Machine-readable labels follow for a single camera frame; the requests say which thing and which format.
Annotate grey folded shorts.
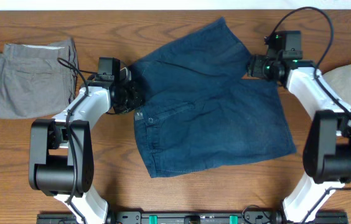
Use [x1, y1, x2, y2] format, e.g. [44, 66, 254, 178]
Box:
[0, 39, 78, 119]

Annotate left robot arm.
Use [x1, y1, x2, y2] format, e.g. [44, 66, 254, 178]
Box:
[29, 57, 144, 223]

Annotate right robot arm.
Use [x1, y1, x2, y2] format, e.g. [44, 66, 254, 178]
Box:
[248, 30, 351, 223]

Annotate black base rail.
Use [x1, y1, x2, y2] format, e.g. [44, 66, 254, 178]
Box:
[36, 210, 349, 224]

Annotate dark blue denim shorts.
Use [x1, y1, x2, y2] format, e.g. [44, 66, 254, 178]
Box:
[130, 19, 296, 178]

